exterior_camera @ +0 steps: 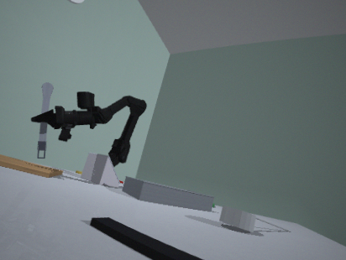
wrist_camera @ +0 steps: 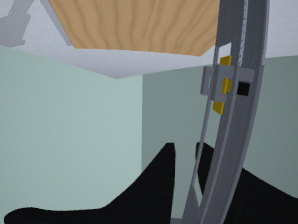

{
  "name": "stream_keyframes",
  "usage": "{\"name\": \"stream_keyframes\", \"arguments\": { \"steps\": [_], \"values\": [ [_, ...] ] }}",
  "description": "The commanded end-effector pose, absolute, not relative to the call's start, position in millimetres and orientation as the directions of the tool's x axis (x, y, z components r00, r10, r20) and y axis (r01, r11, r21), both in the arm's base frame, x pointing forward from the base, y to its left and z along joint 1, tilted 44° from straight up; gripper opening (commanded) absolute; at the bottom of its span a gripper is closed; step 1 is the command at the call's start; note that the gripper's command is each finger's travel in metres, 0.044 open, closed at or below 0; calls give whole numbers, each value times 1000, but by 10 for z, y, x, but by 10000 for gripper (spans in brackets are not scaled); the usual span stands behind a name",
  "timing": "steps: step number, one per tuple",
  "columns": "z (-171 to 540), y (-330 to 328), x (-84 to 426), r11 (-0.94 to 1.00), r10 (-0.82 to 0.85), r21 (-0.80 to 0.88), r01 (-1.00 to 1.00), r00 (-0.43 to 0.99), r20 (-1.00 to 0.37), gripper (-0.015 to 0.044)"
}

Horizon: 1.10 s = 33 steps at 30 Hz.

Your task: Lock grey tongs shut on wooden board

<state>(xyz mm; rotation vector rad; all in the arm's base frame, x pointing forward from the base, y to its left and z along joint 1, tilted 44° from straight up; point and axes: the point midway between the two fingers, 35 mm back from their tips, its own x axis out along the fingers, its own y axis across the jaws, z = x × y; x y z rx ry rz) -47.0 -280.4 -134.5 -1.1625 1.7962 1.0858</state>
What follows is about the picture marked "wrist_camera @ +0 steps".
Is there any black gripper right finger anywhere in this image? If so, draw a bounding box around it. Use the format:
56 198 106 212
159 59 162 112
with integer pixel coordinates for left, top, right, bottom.
197 143 298 224

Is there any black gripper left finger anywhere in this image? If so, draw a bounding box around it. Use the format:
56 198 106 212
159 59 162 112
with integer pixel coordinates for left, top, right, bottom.
4 143 176 224

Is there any wooden board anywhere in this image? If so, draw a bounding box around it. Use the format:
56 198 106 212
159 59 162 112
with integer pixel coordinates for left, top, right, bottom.
49 0 220 56

